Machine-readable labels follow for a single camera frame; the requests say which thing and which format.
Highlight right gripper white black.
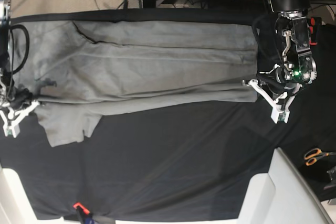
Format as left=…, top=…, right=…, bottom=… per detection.
left=1, top=89, right=40, bottom=137

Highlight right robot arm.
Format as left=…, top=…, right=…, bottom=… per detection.
left=1, top=0, right=40, bottom=138

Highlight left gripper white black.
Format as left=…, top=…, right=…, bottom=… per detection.
left=242, top=64, right=303, bottom=123

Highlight white bin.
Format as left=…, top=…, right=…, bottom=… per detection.
left=237, top=148, right=333, bottom=224
left=0, top=167, right=64, bottom=224

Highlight orange handled scissors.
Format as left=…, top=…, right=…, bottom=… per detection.
left=303, top=148, right=335, bottom=166

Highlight red blue clamp bottom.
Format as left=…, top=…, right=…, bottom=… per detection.
left=73, top=202, right=95, bottom=224

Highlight red black clamp right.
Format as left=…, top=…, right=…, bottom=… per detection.
left=307, top=17, right=322, bottom=46

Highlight white bin right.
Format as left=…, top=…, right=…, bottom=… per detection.
left=237, top=148, right=333, bottom=224

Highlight grey T-shirt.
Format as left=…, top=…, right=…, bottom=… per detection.
left=14, top=21, right=258, bottom=147

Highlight black table cloth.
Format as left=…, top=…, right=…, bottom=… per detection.
left=1, top=8, right=335, bottom=222

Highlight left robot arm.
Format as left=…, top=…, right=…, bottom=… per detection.
left=243, top=0, right=318, bottom=123

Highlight small black object right edge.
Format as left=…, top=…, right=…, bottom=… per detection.
left=324, top=166, right=336, bottom=190

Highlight white bin left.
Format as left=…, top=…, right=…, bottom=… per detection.
left=0, top=167, right=64, bottom=224

